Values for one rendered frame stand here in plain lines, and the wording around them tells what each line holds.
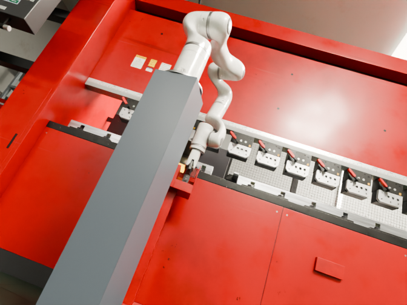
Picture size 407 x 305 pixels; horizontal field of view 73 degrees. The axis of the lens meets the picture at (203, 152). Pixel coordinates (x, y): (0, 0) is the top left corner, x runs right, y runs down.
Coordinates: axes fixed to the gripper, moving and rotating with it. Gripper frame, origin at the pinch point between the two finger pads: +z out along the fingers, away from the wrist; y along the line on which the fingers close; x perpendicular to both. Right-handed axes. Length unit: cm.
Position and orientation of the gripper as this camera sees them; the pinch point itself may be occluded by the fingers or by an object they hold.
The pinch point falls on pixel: (186, 178)
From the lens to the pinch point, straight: 143.6
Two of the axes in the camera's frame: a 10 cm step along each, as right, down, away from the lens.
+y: 1.0, -2.6, -9.6
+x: 9.4, 3.5, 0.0
